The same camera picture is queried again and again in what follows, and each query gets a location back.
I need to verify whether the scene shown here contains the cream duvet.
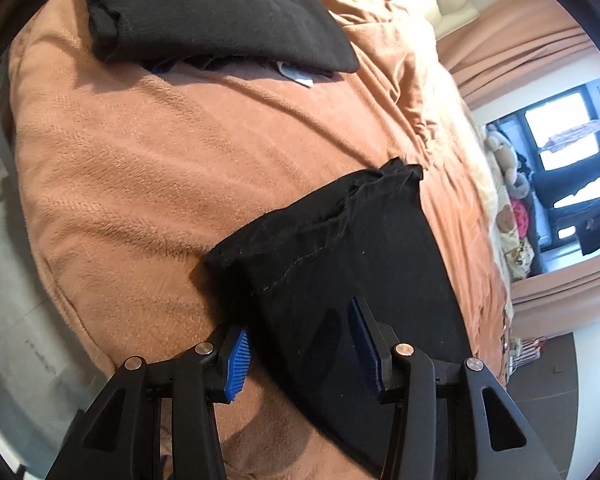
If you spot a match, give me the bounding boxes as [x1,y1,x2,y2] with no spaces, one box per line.
[445,67,503,231]

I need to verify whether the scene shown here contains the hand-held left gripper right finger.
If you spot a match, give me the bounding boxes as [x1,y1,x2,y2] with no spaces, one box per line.
[347,296,561,480]

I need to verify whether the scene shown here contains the dark framed window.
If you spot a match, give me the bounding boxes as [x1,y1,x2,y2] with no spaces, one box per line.
[485,77,600,273]

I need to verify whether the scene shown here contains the bear print pillow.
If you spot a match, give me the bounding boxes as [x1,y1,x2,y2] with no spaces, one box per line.
[490,200,536,281]

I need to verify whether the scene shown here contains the black hanging coat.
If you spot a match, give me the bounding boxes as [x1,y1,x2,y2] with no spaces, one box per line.
[530,152,600,211]

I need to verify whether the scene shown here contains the black pants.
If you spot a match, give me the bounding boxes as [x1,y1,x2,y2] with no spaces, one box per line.
[204,157,473,480]

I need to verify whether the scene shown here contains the white wire rack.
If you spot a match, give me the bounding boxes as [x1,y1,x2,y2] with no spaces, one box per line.
[505,337,546,366]

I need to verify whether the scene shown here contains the black folded garment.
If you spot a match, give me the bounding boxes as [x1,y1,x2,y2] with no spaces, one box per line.
[82,0,361,81]

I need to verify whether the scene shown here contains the pink cloth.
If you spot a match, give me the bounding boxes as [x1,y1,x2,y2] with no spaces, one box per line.
[510,199,531,238]

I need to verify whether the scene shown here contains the orange blanket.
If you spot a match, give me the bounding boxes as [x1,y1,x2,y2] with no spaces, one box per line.
[7,0,513,480]

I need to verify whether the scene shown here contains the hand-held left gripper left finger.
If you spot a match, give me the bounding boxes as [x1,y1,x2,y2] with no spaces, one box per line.
[45,324,251,480]

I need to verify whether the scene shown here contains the pink curtain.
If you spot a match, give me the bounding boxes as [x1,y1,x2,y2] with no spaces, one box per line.
[510,247,600,333]
[437,0,600,111]

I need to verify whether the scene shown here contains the cream plush bear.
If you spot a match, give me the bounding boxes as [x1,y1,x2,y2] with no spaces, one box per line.
[482,127,518,176]

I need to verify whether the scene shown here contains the grey plush toy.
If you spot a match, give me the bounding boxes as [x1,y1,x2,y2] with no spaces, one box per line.
[502,157,531,201]

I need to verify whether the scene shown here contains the floral hanging garment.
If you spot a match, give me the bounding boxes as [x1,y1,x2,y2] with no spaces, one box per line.
[542,120,600,153]

